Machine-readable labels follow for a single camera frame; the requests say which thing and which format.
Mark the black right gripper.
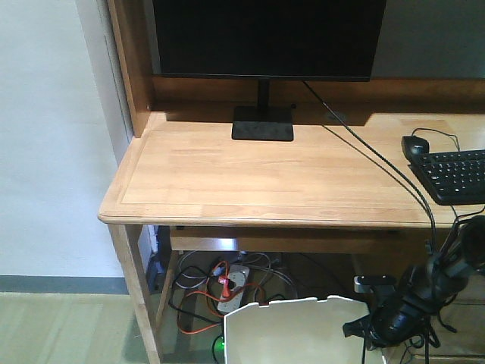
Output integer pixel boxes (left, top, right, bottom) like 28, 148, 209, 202
343, 292, 428, 347

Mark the white plastic trash bin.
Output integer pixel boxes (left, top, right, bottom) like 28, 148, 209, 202
224, 296, 368, 363

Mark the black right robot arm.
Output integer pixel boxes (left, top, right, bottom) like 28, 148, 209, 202
343, 215, 484, 350

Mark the white power strip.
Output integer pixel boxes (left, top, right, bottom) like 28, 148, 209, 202
217, 265, 250, 314

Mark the wooden desk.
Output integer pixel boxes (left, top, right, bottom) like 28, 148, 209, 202
97, 0, 485, 364

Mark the black box green light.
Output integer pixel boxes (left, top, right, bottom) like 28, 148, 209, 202
211, 334, 225, 360

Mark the black keyboard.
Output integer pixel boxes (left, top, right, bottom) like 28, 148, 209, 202
408, 149, 485, 206

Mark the black computer mouse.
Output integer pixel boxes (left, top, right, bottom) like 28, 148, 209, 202
401, 135, 430, 161

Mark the black computer monitor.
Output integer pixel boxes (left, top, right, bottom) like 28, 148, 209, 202
153, 1, 386, 142

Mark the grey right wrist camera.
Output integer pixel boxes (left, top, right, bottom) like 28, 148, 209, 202
353, 275, 396, 293

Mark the orange cable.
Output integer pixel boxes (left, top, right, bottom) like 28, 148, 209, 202
177, 259, 280, 335

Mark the black monitor cable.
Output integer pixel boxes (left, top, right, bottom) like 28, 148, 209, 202
302, 80, 437, 243

